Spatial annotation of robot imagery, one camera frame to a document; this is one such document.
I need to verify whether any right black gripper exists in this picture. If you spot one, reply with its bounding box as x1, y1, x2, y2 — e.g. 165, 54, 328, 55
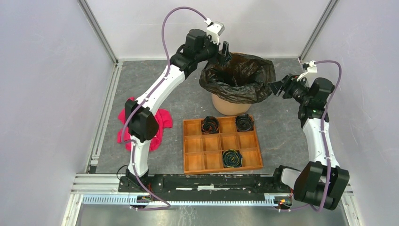
267, 73, 311, 105

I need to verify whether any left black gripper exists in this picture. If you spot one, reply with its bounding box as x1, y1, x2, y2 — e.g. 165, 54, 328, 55
196, 33, 232, 68

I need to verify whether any black plastic trash bag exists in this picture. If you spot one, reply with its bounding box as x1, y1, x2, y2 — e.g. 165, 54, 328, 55
199, 53, 276, 104

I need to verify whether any orange plastic trash bin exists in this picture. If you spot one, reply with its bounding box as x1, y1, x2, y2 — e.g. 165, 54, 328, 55
211, 94, 252, 116

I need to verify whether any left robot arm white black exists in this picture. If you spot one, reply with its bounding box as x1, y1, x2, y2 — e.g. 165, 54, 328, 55
123, 25, 231, 192

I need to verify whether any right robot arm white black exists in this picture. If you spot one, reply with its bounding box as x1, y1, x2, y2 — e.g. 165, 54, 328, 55
269, 74, 350, 210

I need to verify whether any black dotted rolled tie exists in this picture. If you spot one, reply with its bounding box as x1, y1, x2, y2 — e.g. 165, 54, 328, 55
235, 113, 254, 132

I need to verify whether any black orange rolled tie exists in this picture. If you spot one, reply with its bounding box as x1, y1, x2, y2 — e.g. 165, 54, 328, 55
201, 116, 220, 134

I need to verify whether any blue yellow rolled tie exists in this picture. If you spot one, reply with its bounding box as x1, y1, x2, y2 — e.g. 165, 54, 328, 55
222, 149, 243, 168

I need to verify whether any red crumpled cloth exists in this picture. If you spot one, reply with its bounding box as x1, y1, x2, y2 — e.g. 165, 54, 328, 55
116, 97, 174, 153

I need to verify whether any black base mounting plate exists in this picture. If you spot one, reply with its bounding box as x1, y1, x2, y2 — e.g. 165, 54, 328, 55
118, 174, 292, 202

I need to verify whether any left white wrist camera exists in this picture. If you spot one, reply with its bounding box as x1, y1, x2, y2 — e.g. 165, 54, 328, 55
204, 17, 225, 45

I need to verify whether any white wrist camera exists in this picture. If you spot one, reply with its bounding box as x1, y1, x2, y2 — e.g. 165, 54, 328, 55
296, 60, 318, 81
204, 17, 225, 45

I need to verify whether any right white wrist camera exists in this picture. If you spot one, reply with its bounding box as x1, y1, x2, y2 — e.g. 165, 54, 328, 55
296, 60, 318, 81

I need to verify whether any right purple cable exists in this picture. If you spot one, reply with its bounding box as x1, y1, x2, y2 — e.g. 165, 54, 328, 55
280, 60, 343, 213

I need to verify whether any blue slotted cable duct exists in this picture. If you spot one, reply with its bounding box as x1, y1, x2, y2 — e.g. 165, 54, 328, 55
82, 194, 278, 207

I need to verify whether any aluminium frame rail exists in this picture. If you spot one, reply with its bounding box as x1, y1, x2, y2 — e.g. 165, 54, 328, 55
71, 173, 354, 196

